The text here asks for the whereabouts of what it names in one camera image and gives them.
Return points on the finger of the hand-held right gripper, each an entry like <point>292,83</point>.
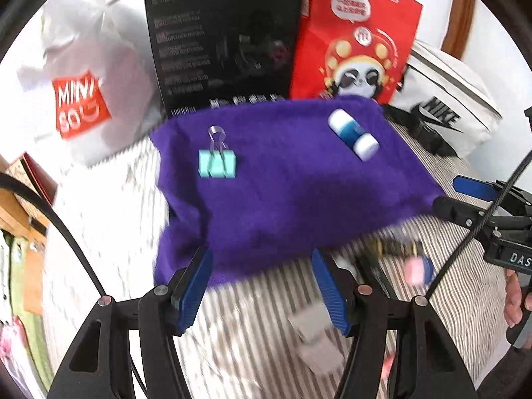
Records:
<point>453,210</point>
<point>474,187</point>

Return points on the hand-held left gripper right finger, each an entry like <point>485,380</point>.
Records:
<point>328,295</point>

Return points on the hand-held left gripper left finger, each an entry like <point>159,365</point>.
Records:
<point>195,295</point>

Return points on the white tape roll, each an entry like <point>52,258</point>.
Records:
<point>309,322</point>

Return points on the pink and blue eraser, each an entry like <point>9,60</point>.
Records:
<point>417,271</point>

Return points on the dark brown small bottle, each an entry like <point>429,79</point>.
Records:
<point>390,247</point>

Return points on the pink tube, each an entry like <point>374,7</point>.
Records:
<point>387,368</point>

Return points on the person's right hand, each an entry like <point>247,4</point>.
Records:
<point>515,299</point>

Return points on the striped bedsheet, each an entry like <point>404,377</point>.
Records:
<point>124,237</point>

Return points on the white waist bag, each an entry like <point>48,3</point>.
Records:
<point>453,87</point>

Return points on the purple towel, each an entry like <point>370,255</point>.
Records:
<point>291,183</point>

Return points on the blue and white bottle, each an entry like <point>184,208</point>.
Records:
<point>351,133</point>

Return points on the green binder clip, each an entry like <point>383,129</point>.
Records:
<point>218,164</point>

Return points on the green cloth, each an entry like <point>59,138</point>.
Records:
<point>35,299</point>

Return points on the red panda paper bag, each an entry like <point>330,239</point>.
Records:
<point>353,41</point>

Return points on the wooden cabinet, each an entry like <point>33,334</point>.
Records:
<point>25,208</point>

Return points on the white shopping bag red label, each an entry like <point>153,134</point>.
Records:
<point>104,70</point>

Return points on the black cardboard box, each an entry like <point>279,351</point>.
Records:
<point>216,41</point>

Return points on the wooden door frame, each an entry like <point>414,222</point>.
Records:
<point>459,16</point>

